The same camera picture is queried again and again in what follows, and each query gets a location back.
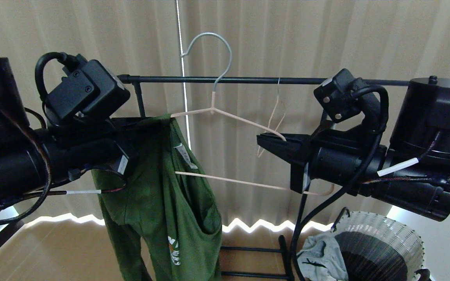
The pink clothes hanger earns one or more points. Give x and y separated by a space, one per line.
212 107
279 86

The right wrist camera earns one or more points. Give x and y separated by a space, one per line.
338 93

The beige curtain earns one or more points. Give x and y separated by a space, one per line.
326 31

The black clothes rack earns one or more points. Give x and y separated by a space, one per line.
248 80

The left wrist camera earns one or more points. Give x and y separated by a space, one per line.
88 89

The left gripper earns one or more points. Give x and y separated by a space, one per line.
84 156

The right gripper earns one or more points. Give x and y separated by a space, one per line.
338 164

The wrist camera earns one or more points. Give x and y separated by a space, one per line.
88 89
338 93

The green long-sleeved shirt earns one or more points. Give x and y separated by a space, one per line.
158 195

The white laundry basket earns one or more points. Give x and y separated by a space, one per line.
381 230

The pale grey garment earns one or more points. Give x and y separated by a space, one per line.
320 253

